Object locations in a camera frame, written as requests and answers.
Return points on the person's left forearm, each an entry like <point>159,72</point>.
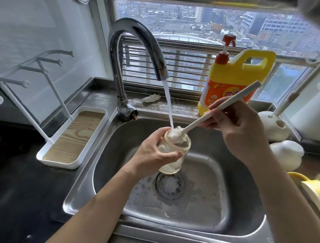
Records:
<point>97,207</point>

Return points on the person's left hand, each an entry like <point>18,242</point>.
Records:
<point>146,156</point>

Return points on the person's right hand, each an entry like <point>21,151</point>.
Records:
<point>243,132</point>

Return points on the white egg-shaped brush holder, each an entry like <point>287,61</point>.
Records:
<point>271,130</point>

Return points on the metal sink drain strainer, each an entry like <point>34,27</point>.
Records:
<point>170,185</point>

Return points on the clear glass jar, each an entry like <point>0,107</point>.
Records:
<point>178,152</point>

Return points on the white drying rack wooden tray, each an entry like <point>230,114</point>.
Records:
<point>72,140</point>

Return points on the yellow dish soap pump bottle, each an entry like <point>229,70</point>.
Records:
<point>232,75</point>

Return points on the metal window railing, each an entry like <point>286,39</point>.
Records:
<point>187,62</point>

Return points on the white crumpled tissue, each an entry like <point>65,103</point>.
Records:
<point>151,98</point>

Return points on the person's right forearm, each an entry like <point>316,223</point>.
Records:
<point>285,200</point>

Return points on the yellow cup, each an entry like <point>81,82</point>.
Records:
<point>312,192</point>

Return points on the white rounded ceramic object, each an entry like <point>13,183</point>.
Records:
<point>287,155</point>

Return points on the person's right thumb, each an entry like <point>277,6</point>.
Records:
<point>211,121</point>

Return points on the chrome gooseneck faucet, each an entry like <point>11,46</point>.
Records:
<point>147,37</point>

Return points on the white bottle brush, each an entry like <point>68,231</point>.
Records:
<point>240,96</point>

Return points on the stainless steel sink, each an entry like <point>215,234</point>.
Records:
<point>225,190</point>

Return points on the person's left thumb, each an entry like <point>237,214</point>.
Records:
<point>170,157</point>

